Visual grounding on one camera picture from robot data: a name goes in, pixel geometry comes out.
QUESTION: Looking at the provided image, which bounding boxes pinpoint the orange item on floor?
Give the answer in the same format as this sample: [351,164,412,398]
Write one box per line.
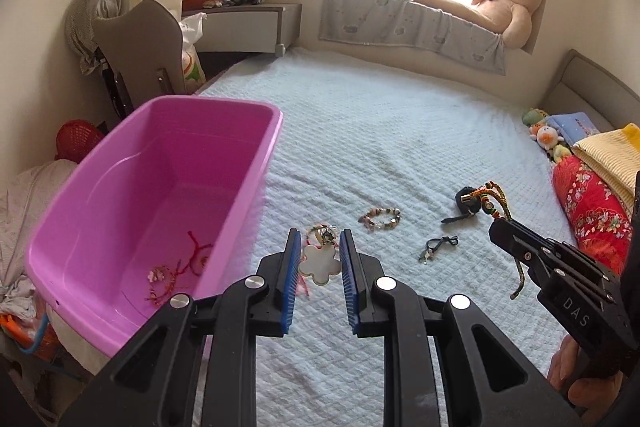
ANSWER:
[1,313,58,361]

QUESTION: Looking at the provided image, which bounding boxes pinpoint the grey white desk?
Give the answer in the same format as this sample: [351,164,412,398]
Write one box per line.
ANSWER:
[195,3,303,57]

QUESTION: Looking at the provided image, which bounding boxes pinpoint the red plastic basket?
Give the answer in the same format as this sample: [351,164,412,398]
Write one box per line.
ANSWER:
[55,119,105,164]

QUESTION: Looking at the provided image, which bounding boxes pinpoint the white quilted bed cover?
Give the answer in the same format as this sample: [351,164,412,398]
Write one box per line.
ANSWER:
[188,45,582,427]

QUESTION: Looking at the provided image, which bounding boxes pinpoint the white flower pendant necklace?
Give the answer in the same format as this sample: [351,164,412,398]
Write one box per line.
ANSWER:
[297,222,343,301]

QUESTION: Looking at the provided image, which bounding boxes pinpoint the yellow folded blanket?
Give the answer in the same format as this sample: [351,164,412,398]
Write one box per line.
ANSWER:
[572,122,640,217]

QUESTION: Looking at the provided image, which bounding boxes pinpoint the grey windowsill cloth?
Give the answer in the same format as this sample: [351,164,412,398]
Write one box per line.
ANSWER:
[319,0,506,76]

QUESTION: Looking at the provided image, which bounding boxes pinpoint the small black cord charm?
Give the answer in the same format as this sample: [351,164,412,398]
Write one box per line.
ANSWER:
[419,235,459,263]

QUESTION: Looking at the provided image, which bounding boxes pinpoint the blue book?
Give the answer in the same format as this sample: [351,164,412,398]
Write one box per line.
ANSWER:
[546,112,599,147]

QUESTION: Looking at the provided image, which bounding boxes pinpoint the white plastic bag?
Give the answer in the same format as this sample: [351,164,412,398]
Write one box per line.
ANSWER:
[180,12,207,94]

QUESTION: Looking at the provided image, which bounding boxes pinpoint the grey bed headboard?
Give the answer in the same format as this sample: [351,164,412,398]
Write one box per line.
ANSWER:
[540,50,640,132]

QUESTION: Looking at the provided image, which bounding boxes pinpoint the small plush toys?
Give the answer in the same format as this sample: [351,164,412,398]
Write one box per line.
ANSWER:
[522,108,573,164]

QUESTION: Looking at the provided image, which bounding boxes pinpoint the right hand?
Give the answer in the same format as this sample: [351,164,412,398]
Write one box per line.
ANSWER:
[547,335,626,426]

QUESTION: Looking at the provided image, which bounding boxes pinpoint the brown beaded bracelet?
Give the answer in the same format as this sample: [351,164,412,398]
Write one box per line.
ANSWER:
[357,206,403,231]

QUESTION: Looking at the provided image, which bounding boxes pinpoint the grey chair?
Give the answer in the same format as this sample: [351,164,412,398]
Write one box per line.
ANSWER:
[92,0,186,108]

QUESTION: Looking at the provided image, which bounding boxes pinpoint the beige teddy bear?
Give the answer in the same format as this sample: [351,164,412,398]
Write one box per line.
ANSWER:
[412,0,542,49]

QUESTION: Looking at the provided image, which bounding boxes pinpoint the purple plastic tub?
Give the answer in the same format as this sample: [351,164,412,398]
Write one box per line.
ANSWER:
[25,95,282,355]

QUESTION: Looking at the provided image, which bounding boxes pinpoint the braided multicolour bracelet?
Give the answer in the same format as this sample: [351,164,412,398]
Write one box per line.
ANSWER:
[474,180,532,301]

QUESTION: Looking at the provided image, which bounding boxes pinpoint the red cord bracelet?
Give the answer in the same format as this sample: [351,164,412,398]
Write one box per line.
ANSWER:
[144,230,214,308]

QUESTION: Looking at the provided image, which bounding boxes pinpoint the red floral pillow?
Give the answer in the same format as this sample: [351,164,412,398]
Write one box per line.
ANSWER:
[552,156,632,275]

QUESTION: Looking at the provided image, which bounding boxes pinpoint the grey garment on chair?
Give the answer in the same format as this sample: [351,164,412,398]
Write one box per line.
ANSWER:
[64,0,129,76]

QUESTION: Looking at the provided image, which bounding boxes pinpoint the pile of clothes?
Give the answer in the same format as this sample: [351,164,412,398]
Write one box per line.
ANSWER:
[1,160,77,324]

